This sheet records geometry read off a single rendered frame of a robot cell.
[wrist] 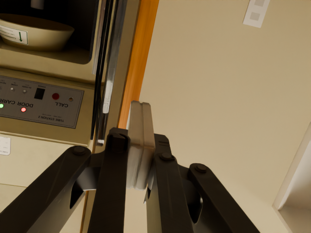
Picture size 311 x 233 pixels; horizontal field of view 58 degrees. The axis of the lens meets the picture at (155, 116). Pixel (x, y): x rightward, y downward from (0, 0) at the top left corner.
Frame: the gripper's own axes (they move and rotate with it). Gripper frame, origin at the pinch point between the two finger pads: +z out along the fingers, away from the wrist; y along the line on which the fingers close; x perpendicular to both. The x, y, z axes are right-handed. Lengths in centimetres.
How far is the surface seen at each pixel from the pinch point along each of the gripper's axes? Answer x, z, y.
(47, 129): -18.2, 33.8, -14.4
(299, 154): -38, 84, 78
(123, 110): -12.0, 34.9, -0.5
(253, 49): 0, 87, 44
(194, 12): 8, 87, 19
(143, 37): 2.4, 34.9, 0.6
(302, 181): -52, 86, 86
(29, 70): -10.2, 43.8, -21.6
